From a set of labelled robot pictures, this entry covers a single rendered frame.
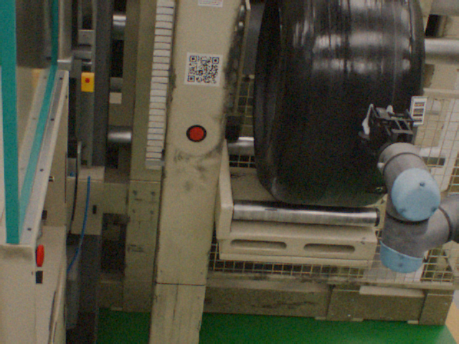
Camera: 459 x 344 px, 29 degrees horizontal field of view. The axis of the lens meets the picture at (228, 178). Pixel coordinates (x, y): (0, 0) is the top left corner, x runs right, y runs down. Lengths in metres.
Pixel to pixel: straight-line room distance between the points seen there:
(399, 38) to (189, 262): 0.78
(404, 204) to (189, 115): 0.66
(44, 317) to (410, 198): 0.72
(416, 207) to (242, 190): 0.87
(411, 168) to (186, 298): 0.94
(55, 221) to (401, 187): 0.80
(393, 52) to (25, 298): 0.87
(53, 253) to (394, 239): 0.73
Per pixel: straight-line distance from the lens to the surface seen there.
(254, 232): 2.05
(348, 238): 2.09
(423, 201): 1.49
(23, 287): 1.38
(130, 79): 2.80
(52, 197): 1.92
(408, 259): 1.57
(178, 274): 2.24
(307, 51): 1.79
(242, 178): 2.34
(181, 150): 2.03
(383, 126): 1.66
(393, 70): 1.81
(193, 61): 1.92
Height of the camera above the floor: 2.09
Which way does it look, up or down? 34 degrees down
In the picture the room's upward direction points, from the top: 8 degrees clockwise
